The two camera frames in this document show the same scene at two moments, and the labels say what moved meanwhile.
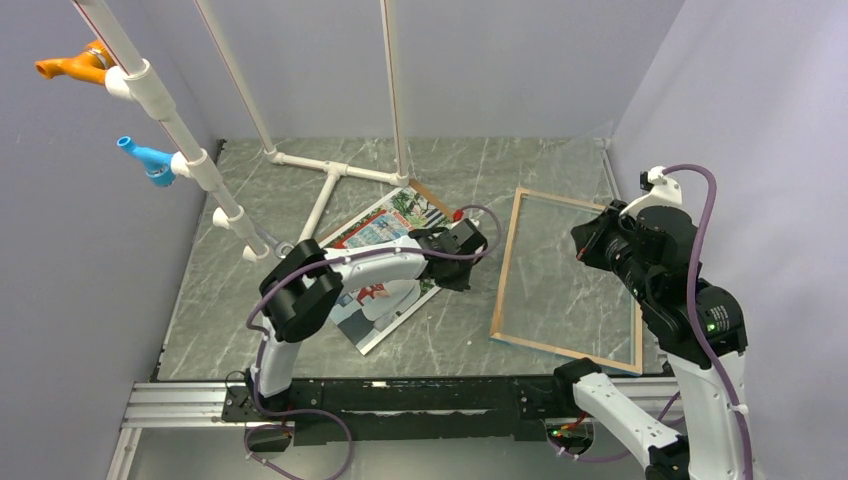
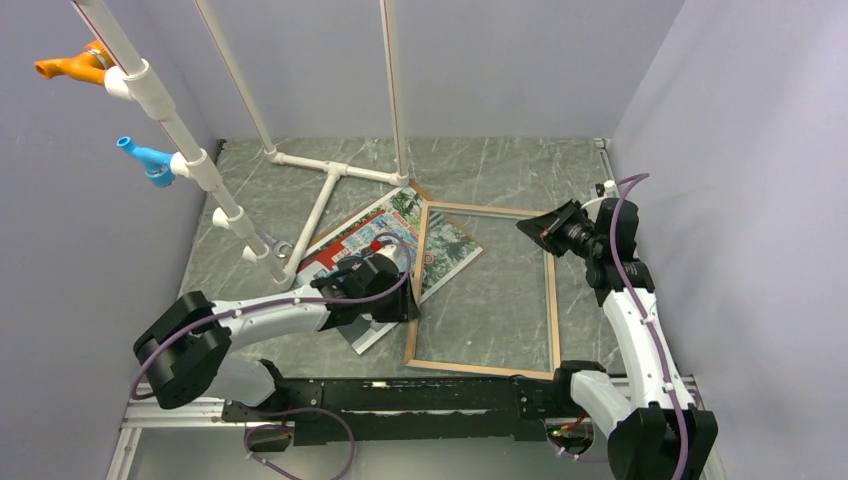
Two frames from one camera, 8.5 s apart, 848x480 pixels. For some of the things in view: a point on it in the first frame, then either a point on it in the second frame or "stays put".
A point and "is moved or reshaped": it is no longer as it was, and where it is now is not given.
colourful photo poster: x=367 y=314 stays put
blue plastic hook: x=157 y=162 stays put
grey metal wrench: x=279 y=246 stays put
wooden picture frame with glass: x=549 y=300 is moved or reshaped
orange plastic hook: x=90 y=66 stays put
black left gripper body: x=458 y=279 -> x=393 y=308
